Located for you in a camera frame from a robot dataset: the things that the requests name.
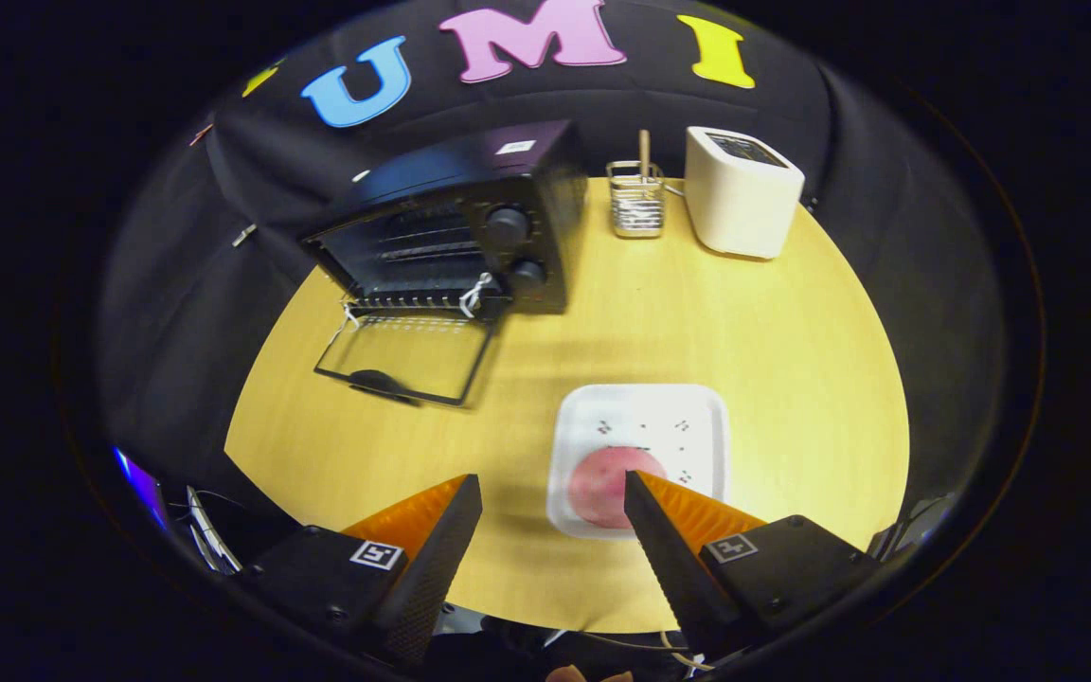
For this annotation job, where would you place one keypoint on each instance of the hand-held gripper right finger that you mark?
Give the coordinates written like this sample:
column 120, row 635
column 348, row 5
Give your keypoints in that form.
column 673, row 578

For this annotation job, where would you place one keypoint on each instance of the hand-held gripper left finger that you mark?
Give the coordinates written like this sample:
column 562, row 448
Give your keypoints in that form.
column 432, row 578

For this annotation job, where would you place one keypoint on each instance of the round pink meat slice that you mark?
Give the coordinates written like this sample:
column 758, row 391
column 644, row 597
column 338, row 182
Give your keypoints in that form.
column 602, row 488

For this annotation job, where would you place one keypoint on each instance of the white square plate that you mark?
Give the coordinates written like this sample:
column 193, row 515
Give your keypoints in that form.
column 669, row 417

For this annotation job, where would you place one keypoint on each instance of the black toaster oven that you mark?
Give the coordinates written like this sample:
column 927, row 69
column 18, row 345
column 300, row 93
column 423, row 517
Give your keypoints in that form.
column 545, row 246

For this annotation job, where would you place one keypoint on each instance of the white bread toaster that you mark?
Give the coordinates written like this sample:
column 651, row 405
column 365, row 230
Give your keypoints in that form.
column 740, row 208

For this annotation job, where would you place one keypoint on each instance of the dark device with blue light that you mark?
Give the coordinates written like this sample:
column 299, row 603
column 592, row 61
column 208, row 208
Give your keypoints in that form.
column 143, row 483

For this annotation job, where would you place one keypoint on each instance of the silver cloth clip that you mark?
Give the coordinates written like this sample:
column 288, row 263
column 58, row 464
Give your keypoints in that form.
column 243, row 234

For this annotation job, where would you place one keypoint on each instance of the wooden stick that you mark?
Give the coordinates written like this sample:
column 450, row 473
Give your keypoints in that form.
column 644, row 152

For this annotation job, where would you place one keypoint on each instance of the pink cloth clip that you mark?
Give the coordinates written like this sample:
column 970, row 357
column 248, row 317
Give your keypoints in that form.
column 201, row 134

